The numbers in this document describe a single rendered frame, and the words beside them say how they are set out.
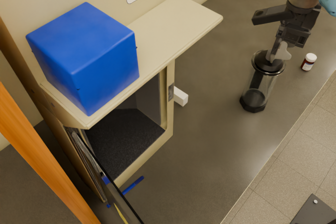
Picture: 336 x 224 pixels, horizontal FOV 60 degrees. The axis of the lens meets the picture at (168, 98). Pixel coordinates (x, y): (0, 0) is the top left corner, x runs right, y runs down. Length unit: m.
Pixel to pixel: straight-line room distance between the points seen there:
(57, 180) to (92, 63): 0.22
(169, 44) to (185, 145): 0.58
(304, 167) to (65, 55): 1.99
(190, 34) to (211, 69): 0.74
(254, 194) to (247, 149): 0.99
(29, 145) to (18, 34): 0.14
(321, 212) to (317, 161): 0.35
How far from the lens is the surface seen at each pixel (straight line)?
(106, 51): 0.36
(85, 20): 0.41
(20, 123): 0.37
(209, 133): 1.06
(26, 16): 0.42
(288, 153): 2.22
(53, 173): 0.48
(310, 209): 2.10
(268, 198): 2.04
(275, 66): 0.97
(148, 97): 0.90
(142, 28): 0.53
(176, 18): 0.55
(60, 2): 0.44
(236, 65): 1.28
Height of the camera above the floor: 1.84
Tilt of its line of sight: 53 degrees down
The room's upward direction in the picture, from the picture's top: straight up
